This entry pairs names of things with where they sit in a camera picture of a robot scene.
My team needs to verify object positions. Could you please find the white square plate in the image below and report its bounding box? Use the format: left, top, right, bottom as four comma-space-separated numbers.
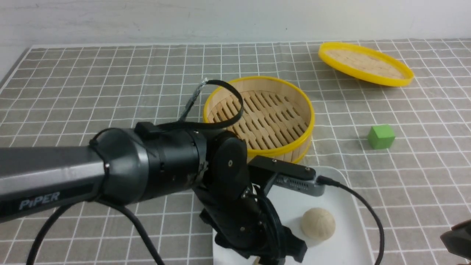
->
212, 166, 374, 265

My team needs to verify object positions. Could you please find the green cube block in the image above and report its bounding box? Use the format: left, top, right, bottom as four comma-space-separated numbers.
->
367, 124, 396, 149

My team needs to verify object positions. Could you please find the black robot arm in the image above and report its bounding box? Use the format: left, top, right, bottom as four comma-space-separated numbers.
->
1, 123, 307, 265

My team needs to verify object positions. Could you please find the grey checked tablecloth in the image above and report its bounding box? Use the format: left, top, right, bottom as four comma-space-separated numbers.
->
0, 39, 471, 265

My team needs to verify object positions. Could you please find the yellow bamboo steamer lid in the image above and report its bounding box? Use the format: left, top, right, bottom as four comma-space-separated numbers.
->
318, 42, 414, 87

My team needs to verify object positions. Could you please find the yellow bamboo steamer basket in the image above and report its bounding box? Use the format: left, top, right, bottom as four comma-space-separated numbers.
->
202, 77, 315, 164

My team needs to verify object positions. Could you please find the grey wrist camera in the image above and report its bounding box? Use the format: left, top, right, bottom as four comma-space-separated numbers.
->
248, 156, 325, 197

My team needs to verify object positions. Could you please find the beige steamed bun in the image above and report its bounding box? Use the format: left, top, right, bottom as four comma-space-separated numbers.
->
300, 208, 336, 241

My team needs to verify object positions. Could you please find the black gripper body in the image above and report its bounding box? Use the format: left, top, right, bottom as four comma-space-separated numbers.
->
193, 182, 308, 265

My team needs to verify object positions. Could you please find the black cable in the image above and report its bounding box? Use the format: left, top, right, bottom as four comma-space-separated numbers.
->
26, 79, 385, 265

